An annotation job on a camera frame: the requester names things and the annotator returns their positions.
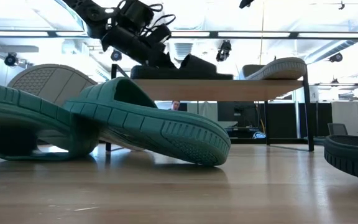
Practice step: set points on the green rubber slide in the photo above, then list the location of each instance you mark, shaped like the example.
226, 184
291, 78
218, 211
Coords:
154, 130
26, 109

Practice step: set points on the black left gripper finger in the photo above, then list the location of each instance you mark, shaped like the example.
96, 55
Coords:
158, 60

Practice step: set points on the beige rubber slide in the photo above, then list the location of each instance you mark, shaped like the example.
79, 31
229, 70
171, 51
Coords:
278, 68
48, 84

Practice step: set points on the black computer monitor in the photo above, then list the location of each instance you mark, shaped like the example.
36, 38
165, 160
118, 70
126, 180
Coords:
228, 112

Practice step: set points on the wooden shelf with black legs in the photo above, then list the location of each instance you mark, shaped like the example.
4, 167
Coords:
216, 90

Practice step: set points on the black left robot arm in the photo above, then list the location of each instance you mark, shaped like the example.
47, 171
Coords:
89, 14

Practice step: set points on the black ceiling spotlight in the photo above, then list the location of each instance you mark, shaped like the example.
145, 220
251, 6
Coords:
224, 49
336, 57
116, 56
10, 59

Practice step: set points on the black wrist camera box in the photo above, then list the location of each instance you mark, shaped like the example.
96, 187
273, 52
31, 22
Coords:
135, 14

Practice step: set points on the person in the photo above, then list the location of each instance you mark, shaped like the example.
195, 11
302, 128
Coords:
175, 105

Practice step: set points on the grey office chair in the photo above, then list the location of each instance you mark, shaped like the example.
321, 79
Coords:
337, 129

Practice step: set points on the black rubber slide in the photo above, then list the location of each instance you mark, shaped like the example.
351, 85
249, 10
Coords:
353, 155
197, 70

